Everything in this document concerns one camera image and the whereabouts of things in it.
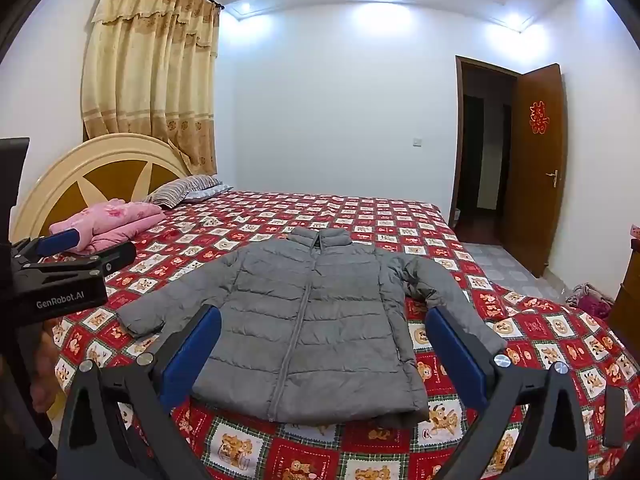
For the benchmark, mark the dark wooden door frame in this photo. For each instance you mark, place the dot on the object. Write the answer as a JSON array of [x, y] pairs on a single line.
[[457, 135]]

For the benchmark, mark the brown wooden cabinet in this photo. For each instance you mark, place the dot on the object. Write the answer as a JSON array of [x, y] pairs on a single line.
[[627, 310]]

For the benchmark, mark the red patterned box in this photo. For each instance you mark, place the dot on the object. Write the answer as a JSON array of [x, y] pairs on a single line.
[[635, 232]]

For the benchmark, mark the red paper door decoration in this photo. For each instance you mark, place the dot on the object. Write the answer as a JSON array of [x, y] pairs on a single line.
[[539, 117]]

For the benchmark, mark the yellow patterned curtain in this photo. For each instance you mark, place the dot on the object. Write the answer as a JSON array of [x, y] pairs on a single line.
[[150, 85]]

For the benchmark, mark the grey puffer jacket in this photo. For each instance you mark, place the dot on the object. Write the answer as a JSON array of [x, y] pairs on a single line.
[[325, 320]]

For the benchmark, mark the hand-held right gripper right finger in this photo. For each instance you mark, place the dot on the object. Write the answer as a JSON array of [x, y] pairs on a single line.
[[460, 357]]

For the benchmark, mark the cream wooden headboard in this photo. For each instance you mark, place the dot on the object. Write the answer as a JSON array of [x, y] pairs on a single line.
[[50, 185]]

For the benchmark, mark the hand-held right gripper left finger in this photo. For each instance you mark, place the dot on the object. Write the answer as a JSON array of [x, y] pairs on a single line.
[[192, 357]]

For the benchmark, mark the ceiling spotlight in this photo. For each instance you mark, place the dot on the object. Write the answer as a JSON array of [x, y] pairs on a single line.
[[245, 7]]

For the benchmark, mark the pink crumpled cloth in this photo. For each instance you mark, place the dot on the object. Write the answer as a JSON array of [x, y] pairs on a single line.
[[592, 302]]

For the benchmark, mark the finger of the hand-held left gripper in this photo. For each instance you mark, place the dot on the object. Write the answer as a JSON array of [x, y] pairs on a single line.
[[60, 241], [112, 257]]

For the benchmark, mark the brown wooden door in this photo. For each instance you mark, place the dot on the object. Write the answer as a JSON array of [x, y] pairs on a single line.
[[530, 185]]

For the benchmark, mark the pink folded blanket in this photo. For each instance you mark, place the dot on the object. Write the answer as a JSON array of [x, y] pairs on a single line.
[[115, 220]]

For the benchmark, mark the light blue patterned pillow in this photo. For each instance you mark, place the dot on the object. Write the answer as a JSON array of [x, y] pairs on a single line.
[[216, 191]]

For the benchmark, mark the person's left hand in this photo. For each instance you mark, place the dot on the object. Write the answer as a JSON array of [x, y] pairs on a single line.
[[44, 365]]

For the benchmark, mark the red printed bedsheet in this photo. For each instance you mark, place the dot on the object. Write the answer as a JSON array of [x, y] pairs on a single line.
[[550, 330]]

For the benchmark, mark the grey knitted cloth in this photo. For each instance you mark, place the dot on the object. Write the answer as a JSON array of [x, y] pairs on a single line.
[[180, 190]]

